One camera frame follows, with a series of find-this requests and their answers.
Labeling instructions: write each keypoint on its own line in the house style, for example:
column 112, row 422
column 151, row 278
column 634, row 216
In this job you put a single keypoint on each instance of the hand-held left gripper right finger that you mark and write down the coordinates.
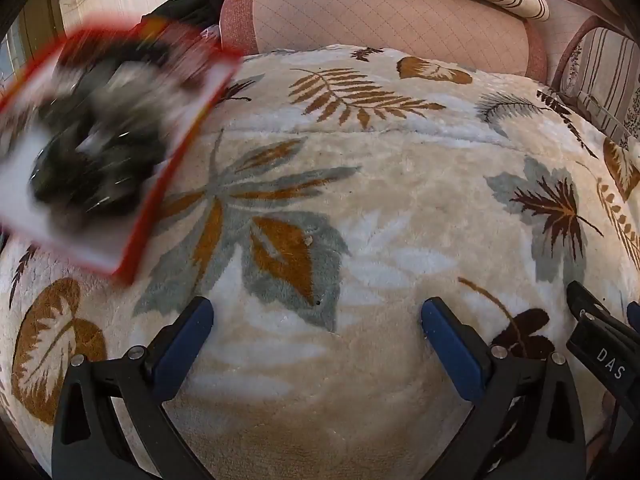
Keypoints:
column 450, row 345

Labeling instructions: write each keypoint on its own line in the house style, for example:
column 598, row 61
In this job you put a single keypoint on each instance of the pink quilted bolster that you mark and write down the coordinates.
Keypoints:
column 380, row 22

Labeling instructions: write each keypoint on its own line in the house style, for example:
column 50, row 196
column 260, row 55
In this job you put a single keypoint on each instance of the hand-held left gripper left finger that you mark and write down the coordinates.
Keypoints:
column 186, row 340

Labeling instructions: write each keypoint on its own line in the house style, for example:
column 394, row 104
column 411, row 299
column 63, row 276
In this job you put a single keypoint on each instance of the heap of dark hair clips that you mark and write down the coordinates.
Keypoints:
column 100, row 130

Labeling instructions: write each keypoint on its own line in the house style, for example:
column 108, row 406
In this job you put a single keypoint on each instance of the striped floral cushion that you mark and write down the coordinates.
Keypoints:
column 602, row 75

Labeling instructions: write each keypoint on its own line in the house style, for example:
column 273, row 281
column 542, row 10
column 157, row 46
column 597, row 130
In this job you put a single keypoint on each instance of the red jewelry box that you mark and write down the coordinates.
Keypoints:
column 25, row 180

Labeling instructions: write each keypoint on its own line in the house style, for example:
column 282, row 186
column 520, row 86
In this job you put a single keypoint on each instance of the black cloth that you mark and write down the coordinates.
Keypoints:
column 200, row 7

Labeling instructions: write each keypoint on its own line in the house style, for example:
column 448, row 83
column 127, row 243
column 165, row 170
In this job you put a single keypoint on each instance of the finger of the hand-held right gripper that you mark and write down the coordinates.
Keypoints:
column 597, row 332

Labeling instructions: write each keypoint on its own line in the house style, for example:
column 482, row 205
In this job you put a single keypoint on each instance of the leaf print blanket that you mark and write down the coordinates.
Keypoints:
column 380, row 200

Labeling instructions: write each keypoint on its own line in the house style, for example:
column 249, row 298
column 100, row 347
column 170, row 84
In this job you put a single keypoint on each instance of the glass panel door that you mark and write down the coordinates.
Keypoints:
column 30, row 35

